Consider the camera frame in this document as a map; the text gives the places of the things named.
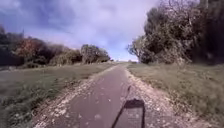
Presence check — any grey asphalt path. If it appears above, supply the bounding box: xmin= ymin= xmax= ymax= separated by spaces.
xmin=44 ymin=63 xmax=161 ymax=128

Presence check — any pale gravel strip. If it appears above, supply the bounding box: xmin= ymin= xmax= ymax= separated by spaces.
xmin=31 ymin=64 xmax=118 ymax=128
xmin=123 ymin=64 xmax=215 ymax=128

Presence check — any group of tall trees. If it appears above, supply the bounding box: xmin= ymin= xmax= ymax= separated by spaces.
xmin=126 ymin=0 xmax=224 ymax=66

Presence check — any grass verge below tall trees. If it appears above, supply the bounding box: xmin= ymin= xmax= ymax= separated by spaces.
xmin=126 ymin=62 xmax=224 ymax=126

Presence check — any row of low bushy trees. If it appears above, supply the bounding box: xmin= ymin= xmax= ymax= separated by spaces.
xmin=0 ymin=24 xmax=113 ymax=70

